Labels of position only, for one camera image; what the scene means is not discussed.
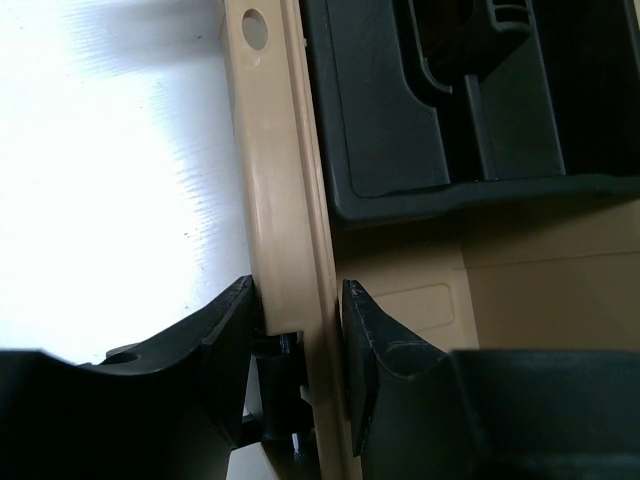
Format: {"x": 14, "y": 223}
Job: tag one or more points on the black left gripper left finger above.
{"x": 169, "y": 407}

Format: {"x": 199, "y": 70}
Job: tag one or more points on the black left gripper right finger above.
{"x": 418, "y": 412}

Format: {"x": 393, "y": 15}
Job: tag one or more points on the tan plastic toolbox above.
{"x": 553, "y": 273}

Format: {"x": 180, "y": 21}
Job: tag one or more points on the black toolbox inner tray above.
{"x": 427, "y": 107}

